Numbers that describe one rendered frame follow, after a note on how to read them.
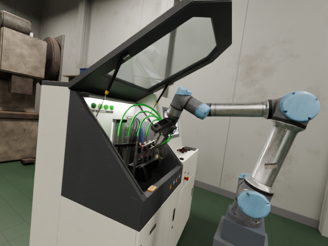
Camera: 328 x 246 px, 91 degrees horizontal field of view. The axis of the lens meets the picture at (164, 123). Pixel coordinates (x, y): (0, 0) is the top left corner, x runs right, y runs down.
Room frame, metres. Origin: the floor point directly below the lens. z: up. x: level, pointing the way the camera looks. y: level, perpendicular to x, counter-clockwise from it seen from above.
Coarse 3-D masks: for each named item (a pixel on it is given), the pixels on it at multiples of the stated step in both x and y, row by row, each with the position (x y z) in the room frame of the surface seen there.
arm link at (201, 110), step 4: (188, 100) 0.79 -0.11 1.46; (192, 100) 0.79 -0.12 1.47; (196, 100) 0.80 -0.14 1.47; (188, 104) 0.79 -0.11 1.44; (192, 104) 0.78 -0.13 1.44; (196, 104) 0.78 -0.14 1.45; (200, 104) 0.77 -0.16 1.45; (204, 104) 0.78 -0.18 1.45; (184, 108) 0.82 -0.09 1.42; (188, 108) 0.80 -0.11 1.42; (192, 108) 0.78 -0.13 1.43; (196, 108) 0.77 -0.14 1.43; (200, 108) 0.77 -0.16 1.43; (204, 108) 0.77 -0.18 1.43; (208, 108) 0.77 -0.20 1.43; (192, 112) 0.79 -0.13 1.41; (196, 112) 0.78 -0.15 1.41; (200, 112) 0.77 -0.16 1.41; (204, 112) 0.76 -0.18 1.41; (208, 112) 0.80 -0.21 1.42; (196, 116) 0.79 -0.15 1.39; (200, 116) 0.78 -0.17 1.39; (204, 116) 0.77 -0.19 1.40
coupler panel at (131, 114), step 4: (128, 112) 1.48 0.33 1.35; (132, 112) 1.54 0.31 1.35; (128, 116) 1.48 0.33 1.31; (132, 116) 1.54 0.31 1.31; (128, 120) 1.49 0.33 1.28; (128, 124) 1.50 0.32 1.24; (132, 124) 1.56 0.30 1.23; (124, 128) 1.45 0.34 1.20; (128, 128) 1.46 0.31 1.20; (124, 132) 1.46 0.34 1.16; (124, 136) 1.46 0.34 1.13; (124, 140) 1.47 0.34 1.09
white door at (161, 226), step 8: (176, 192) 1.30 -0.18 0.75; (168, 200) 1.13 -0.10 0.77; (176, 200) 1.34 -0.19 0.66; (160, 208) 0.99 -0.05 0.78; (168, 208) 1.16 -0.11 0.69; (176, 208) 1.37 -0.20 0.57; (160, 216) 1.01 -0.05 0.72; (168, 216) 1.18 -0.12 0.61; (152, 224) 0.90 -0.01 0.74; (160, 224) 1.03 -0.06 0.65; (168, 224) 1.21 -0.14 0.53; (144, 232) 0.81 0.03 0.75; (152, 232) 0.92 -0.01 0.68; (160, 232) 1.05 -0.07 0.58; (168, 232) 1.24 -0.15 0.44; (144, 240) 0.83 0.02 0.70; (152, 240) 0.93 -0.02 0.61; (160, 240) 1.07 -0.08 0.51; (168, 240) 1.27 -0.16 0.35
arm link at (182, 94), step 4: (180, 88) 0.81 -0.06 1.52; (184, 88) 0.82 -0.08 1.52; (176, 92) 0.83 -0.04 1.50; (180, 92) 0.81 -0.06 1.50; (184, 92) 0.80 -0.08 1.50; (188, 92) 0.80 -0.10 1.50; (176, 96) 0.82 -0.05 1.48; (180, 96) 0.81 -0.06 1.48; (184, 96) 0.80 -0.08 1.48; (188, 96) 0.81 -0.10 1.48; (172, 100) 0.84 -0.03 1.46; (176, 100) 0.82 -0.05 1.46; (180, 100) 0.81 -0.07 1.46; (184, 100) 0.80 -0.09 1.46; (172, 104) 0.83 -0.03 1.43; (176, 104) 0.82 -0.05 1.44; (180, 104) 0.82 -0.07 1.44; (184, 104) 0.80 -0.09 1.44; (176, 108) 0.83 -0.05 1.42; (180, 108) 0.83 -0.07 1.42
